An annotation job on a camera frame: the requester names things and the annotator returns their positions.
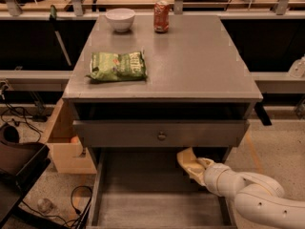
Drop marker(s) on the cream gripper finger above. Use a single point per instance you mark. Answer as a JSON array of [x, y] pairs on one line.
[[197, 174]]

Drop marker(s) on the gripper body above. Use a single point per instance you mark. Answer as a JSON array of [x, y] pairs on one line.
[[213, 175]]

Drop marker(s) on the yellow sponge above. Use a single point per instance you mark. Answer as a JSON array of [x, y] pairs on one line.
[[187, 159]]

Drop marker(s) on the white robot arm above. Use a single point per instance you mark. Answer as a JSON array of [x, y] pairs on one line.
[[257, 198]]

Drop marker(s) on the round brass drawer knob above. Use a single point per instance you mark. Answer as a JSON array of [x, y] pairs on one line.
[[161, 136]]

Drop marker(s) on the grey open middle drawer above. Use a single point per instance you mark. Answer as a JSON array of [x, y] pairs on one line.
[[145, 188]]

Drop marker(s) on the grey top drawer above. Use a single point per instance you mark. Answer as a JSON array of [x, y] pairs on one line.
[[131, 125]]

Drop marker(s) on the grey wooden cabinet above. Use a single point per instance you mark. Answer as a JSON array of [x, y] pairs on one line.
[[194, 62]]

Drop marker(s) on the green chips bag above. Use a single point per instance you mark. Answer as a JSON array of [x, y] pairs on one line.
[[115, 67]]

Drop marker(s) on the orange ball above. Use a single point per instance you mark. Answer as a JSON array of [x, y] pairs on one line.
[[74, 139]]

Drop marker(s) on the light wooden box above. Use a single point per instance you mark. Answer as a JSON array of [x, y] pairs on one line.
[[68, 158]]

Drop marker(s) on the orange soda can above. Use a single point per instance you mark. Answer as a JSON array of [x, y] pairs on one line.
[[161, 16]]

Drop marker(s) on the white ceramic bowl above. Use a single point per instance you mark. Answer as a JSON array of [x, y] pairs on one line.
[[121, 20]]

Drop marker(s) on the black tray bin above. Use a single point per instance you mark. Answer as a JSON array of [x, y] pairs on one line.
[[19, 160]]

